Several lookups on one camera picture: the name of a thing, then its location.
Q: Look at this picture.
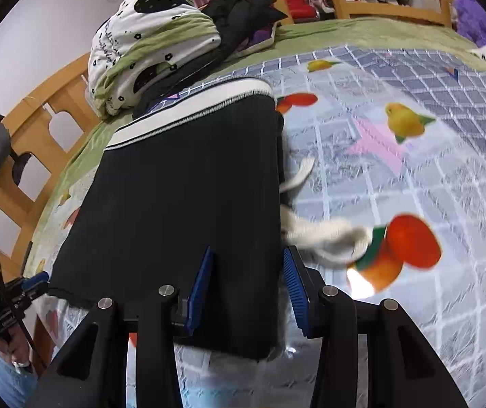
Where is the black pants white waistband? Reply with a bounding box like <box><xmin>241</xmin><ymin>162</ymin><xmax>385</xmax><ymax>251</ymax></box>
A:
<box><xmin>46</xmin><ymin>76</ymin><xmax>374</xmax><ymax>361</ymax></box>

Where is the person left hand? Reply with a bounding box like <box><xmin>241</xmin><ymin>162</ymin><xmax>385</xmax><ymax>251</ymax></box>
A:
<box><xmin>0</xmin><ymin>325</ymin><xmax>33</xmax><ymax>375</ymax></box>

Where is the blue jeans leg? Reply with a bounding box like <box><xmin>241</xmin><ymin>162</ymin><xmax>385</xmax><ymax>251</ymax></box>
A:
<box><xmin>0</xmin><ymin>354</ymin><xmax>38</xmax><ymax>408</ymax></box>

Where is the fruit print plastic tablecloth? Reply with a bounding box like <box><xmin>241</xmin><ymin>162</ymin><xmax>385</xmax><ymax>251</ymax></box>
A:
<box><xmin>23</xmin><ymin>44</ymin><xmax>486</xmax><ymax>408</ymax></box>

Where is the folded green white quilt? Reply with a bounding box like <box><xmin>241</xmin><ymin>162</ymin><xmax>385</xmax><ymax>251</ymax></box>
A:
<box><xmin>88</xmin><ymin>0</ymin><xmax>221</xmax><ymax>118</ymax></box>

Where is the green bed sheet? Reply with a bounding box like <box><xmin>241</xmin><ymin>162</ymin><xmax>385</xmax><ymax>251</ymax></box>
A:
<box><xmin>23</xmin><ymin>16</ymin><xmax>486</xmax><ymax>277</ymax></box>

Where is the purple plush toy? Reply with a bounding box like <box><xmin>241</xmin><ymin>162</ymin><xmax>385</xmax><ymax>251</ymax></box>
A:
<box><xmin>453</xmin><ymin>0</ymin><xmax>486</xmax><ymax>47</ymax></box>

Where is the black clothes pile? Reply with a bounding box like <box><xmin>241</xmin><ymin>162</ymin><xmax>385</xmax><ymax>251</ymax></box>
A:
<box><xmin>132</xmin><ymin>0</ymin><xmax>286</xmax><ymax>119</ymax></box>

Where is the black cable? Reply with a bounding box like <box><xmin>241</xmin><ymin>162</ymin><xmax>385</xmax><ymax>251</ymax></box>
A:
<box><xmin>0</xmin><ymin>215</ymin><xmax>48</xmax><ymax>370</ymax></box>

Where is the wooden bed frame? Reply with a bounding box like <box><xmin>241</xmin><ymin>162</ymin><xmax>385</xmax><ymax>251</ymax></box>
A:
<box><xmin>0</xmin><ymin>0</ymin><xmax>453</xmax><ymax>282</ymax></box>

